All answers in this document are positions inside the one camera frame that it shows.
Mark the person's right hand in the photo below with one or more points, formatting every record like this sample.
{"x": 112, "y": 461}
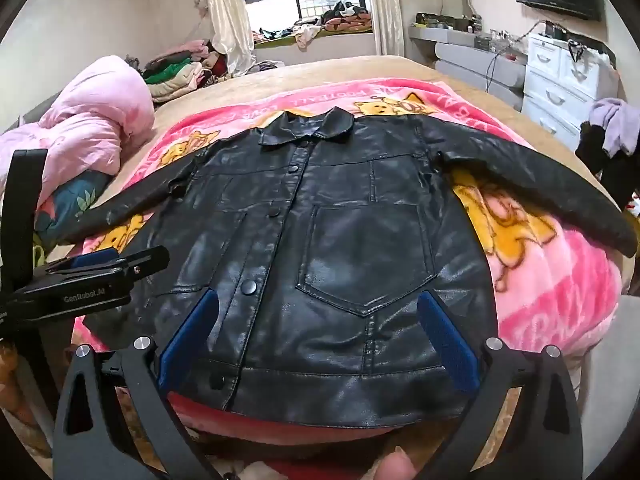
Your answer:
{"x": 399, "y": 465}

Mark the dark floral pillow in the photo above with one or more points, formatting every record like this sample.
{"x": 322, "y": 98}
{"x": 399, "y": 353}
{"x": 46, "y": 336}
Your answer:
{"x": 75, "y": 200}

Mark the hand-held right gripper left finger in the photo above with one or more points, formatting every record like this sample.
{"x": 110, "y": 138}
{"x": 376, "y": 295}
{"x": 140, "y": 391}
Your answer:
{"x": 187, "y": 332}

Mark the purple garment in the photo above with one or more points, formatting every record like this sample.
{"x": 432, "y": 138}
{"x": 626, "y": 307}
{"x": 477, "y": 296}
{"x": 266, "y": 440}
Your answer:
{"x": 612, "y": 120}

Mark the pile of folded clothes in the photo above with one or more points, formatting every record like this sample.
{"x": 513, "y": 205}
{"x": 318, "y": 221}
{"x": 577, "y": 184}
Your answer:
{"x": 175, "y": 72}

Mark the white drawer cabinet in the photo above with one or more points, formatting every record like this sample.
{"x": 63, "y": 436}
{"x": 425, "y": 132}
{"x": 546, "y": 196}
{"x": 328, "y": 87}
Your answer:
{"x": 560, "y": 85}

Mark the cream curtain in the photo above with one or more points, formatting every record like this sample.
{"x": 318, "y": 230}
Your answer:
{"x": 225, "y": 15}
{"x": 387, "y": 5}

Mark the red cloth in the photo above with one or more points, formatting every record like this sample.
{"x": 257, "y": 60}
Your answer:
{"x": 280, "y": 427}

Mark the black leather jacket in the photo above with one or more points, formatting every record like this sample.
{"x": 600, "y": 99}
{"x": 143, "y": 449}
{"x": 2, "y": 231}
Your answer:
{"x": 350, "y": 240}

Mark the cluster of toiletry bottles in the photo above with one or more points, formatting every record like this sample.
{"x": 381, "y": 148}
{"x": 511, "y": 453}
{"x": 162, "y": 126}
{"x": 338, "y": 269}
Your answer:
{"x": 450, "y": 22}

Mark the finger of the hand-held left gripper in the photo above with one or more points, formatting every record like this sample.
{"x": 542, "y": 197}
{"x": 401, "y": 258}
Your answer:
{"x": 92, "y": 260}
{"x": 147, "y": 260}

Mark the pink quilt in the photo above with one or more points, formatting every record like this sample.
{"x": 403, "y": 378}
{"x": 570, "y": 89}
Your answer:
{"x": 95, "y": 115}

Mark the pink printed blanket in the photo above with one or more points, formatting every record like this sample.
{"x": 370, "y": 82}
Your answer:
{"x": 545, "y": 280}

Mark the heap of clothes on windowsill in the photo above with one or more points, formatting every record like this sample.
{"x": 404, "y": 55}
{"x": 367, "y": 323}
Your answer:
{"x": 345, "y": 17}

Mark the grey dressing table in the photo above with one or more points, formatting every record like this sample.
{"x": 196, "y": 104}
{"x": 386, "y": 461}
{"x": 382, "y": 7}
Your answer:
{"x": 465, "y": 62}

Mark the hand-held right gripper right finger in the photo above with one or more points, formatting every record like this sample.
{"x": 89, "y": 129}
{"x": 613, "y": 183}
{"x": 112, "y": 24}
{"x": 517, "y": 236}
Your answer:
{"x": 447, "y": 332}

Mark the wavy framed mirror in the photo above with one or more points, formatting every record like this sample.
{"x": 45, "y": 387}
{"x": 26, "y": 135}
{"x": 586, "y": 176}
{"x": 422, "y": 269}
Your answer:
{"x": 457, "y": 2}

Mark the black garment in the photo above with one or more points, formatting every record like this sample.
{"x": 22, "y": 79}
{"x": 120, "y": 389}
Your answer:
{"x": 620, "y": 175}

